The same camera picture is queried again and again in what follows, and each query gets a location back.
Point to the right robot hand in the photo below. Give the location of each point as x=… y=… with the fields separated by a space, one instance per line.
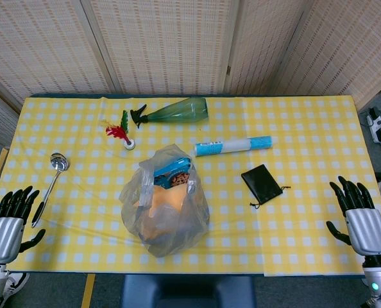
x=367 y=229

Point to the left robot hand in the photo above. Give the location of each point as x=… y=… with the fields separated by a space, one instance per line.
x=3 y=232

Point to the clear plastic bag with items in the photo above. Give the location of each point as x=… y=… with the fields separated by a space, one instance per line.
x=165 y=205

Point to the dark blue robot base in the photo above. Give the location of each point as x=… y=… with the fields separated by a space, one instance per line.
x=187 y=291

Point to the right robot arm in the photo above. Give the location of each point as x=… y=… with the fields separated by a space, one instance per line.
x=378 y=279

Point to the yellow checkered tablecloth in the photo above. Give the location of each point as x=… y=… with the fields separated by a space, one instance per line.
x=274 y=224

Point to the blue white tube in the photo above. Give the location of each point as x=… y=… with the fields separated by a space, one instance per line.
x=232 y=146

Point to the orange item in bag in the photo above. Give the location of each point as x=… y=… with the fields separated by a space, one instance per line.
x=166 y=203

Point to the green spray bottle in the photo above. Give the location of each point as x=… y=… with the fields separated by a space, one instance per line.
x=174 y=112

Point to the black white sneaker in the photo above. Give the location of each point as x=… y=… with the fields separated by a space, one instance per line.
x=14 y=284

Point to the white power strip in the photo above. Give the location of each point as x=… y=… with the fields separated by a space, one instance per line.
x=377 y=126

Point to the red green feather shuttlecock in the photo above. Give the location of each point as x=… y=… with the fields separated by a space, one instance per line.
x=120 y=131

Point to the woven folding screen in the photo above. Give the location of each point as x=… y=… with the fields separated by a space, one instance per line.
x=165 y=45

